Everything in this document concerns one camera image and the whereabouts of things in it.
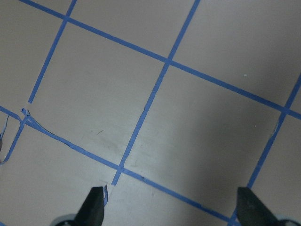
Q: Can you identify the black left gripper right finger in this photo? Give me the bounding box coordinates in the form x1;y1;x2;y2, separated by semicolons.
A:
236;187;279;226

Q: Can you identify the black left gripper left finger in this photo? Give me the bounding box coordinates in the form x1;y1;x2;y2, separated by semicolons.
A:
72;186;104;226

